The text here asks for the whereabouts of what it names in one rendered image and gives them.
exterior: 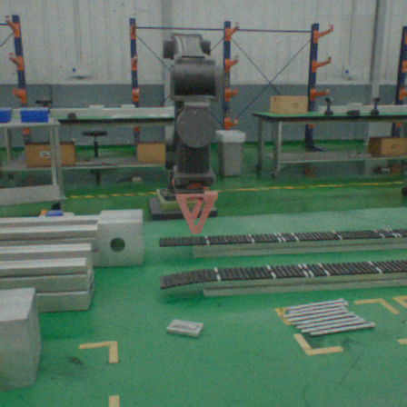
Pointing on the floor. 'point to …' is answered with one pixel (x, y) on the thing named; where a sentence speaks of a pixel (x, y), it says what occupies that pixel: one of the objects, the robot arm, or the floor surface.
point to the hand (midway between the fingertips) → (193, 222)
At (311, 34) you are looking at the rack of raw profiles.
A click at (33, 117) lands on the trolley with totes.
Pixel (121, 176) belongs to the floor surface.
